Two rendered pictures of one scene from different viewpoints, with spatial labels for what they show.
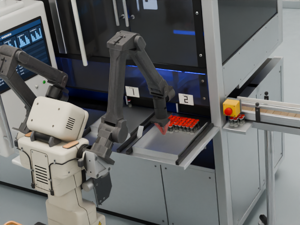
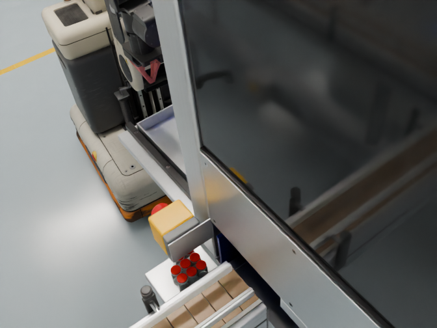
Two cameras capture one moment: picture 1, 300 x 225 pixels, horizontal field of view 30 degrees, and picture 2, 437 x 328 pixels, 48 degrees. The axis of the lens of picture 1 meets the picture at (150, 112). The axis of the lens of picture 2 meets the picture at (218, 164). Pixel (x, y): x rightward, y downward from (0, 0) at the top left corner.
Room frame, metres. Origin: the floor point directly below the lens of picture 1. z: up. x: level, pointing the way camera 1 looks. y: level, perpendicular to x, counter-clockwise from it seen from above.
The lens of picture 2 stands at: (2.87, -0.87, 1.75)
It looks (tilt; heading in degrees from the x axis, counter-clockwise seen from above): 48 degrees down; 115
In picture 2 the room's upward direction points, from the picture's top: 7 degrees counter-clockwise
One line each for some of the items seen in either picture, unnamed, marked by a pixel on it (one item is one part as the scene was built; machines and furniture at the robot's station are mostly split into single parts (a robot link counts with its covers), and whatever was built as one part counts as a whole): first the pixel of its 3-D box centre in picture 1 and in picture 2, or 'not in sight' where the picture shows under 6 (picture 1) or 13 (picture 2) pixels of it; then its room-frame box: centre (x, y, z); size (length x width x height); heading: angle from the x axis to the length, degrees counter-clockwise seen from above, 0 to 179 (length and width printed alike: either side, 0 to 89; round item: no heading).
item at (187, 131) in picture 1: (178, 127); not in sight; (2.59, -0.14, 0.90); 0.18 x 0.02 x 0.05; 57
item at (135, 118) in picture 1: (127, 118); not in sight; (2.79, 0.13, 0.90); 0.34 x 0.26 x 0.04; 146
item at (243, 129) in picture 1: (239, 125); (189, 282); (2.59, -0.46, 0.87); 0.14 x 0.13 x 0.02; 146
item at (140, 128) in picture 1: (135, 136); not in sight; (2.54, 0.09, 0.91); 0.14 x 0.03 x 0.06; 145
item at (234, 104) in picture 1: (231, 107); (175, 230); (2.56, -0.42, 0.99); 0.08 x 0.07 x 0.07; 146
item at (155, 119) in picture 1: (160, 113); (141, 40); (2.34, -0.05, 1.13); 0.10 x 0.07 x 0.07; 146
